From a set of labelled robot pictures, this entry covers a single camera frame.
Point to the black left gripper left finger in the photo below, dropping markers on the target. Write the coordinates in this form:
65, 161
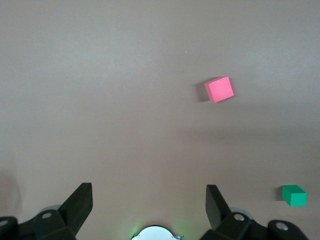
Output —
75, 205

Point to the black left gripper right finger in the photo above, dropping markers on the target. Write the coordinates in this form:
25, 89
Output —
217, 207

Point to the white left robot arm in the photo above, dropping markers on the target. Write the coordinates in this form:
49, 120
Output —
156, 233

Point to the green foam cube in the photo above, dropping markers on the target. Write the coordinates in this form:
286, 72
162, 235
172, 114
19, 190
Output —
295, 197

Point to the brown table cloth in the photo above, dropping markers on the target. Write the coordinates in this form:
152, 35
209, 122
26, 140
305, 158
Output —
100, 100

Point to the red foam cube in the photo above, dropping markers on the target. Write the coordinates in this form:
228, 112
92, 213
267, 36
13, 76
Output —
219, 89

